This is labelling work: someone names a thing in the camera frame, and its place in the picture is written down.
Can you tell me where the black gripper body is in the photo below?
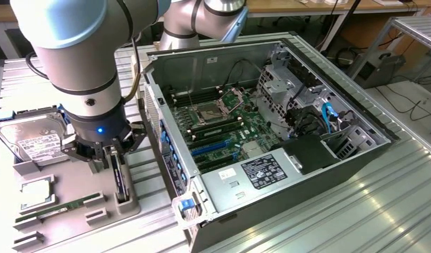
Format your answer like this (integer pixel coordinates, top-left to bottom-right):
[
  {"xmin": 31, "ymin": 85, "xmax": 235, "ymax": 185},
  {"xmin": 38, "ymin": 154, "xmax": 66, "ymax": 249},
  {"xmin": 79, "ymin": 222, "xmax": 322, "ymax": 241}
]
[{"xmin": 62, "ymin": 102, "xmax": 131, "ymax": 149}]

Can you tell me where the black graphics card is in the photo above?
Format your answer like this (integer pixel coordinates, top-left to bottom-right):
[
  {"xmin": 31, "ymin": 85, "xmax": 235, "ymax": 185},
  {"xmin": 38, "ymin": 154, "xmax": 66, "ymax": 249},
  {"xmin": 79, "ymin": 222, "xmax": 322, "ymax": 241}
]
[{"xmin": 107, "ymin": 146, "xmax": 130, "ymax": 204}]

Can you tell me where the silver hard disk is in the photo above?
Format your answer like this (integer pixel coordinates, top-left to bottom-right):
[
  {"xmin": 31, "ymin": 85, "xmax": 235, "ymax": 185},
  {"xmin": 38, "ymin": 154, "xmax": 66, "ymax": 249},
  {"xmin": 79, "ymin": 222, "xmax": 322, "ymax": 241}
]
[{"xmin": 0, "ymin": 112, "xmax": 75, "ymax": 167}]

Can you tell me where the green RAM stick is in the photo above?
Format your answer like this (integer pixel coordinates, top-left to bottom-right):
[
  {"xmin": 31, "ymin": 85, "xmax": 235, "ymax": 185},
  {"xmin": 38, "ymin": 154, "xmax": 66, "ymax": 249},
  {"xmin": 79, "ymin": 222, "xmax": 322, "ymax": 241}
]
[{"xmin": 15, "ymin": 193, "xmax": 101, "ymax": 222}]

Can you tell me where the silver CPU chip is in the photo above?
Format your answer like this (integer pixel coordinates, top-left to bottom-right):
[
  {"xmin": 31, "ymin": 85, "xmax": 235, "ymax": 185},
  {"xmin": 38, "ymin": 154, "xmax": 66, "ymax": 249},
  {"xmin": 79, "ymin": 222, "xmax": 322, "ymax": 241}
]
[{"xmin": 19, "ymin": 180, "xmax": 53, "ymax": 209}]

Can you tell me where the grey parts rack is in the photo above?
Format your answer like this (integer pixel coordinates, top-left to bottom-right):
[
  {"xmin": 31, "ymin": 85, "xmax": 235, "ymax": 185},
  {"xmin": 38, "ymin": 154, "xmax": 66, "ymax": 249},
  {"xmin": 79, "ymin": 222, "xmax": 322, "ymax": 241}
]
[{"xmin": 10, "ymin": 146, "xmax": 141, "ymax": 251}]

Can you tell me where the black installed RAM stick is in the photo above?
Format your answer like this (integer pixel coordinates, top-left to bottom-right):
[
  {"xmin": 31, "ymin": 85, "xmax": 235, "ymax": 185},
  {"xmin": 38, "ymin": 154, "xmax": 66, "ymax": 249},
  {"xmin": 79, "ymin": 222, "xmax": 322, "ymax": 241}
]
[{"xmin": 190, "ymin": 119, "xmax": 243, "ymax": 139}]

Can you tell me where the CPU socket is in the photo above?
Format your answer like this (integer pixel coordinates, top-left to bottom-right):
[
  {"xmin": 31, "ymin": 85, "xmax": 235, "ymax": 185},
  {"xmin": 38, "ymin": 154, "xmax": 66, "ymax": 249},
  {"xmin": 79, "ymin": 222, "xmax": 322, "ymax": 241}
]
[{"xmin": 194, "ymin": 103, "xmax": 223, "ymax": 125}]

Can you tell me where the grey power supply unit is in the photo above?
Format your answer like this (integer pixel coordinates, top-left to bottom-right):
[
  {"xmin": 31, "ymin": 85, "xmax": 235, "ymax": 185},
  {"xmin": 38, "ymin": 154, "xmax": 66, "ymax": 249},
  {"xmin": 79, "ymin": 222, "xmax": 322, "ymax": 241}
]
[{"xmin": 199, "ymin": 147, "xmax": 304, "ymax": 215}]

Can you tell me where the metal socket cover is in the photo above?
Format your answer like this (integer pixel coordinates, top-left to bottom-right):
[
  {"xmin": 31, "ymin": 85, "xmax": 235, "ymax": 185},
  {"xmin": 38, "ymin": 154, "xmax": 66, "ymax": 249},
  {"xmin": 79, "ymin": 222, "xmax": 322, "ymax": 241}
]
[{"xmin": 217, "ymin": 89, "xmax": 246, "ymax": 109}]

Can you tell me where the silver chipset heatsink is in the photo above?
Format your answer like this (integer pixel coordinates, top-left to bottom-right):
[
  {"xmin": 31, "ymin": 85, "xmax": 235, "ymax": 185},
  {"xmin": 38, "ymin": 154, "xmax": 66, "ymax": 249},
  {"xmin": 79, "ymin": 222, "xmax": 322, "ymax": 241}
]
[{"xmin": 239, "ymin": 141, "xmax": 268, "ymax": 157}]

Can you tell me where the green motherboard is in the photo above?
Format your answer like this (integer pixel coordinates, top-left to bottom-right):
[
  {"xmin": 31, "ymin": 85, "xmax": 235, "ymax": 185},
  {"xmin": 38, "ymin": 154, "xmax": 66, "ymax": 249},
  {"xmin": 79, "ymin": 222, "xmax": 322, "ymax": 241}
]
[{"xmin": 170, "ymin": 88, "xmax": 290, "ymax": 174}]

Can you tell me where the open black PC case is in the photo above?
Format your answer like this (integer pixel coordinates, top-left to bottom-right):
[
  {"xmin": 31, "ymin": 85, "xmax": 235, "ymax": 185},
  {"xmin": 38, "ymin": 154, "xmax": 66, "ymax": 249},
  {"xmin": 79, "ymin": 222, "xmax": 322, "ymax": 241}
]
[{"xmin": 137, "ymin": 31, "xmax": 401, "ymax": 253}]

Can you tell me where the silver drive cage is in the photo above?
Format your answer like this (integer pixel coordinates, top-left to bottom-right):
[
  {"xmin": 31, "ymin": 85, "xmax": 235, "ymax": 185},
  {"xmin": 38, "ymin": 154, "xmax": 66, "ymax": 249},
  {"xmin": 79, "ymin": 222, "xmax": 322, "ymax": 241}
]
[{"xmin": 255, "ymin": 63, "xmax": 329, "ymax": 134}]

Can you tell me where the wooden desk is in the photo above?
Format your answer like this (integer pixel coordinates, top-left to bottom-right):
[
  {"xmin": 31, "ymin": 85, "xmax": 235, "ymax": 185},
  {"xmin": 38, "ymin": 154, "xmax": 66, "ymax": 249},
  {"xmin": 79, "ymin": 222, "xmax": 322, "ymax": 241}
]
[{"xmin": 245, "ymin": 0, "xmax": 431, "ymax": 51}]

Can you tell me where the black equipment box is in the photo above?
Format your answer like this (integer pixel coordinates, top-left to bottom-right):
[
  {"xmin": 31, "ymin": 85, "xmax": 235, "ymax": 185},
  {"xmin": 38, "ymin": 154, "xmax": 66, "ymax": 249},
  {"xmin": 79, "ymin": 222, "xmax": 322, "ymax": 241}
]
[{"xmin": 354, "ymin": 52, "xmax": 408, "ymax": 90}]

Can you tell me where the blue SATA wire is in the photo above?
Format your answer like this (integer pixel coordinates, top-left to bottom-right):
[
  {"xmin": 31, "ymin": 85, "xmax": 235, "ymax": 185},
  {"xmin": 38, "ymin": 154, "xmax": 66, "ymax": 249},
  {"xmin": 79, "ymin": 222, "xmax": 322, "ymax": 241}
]
[{"xmin": 321, "ymin": 102, "xmax": 340, "ymax": 133}]

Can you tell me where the black wire on white table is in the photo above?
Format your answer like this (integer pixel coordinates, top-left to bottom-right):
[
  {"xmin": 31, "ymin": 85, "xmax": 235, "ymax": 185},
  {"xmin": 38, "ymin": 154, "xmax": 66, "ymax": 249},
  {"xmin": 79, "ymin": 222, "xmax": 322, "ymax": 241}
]
[{"xmin": 372, "ymin": 75, "xmax": 431, "ymax": 122}]

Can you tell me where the aluminium profile frame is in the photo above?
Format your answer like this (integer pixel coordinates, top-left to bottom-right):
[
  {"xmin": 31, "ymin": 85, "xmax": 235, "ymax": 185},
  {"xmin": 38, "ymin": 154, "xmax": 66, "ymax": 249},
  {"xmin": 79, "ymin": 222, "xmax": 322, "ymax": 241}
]
[{"xmin": 370, "ymin": 16, "xmax": 431, "ymax": 80}]

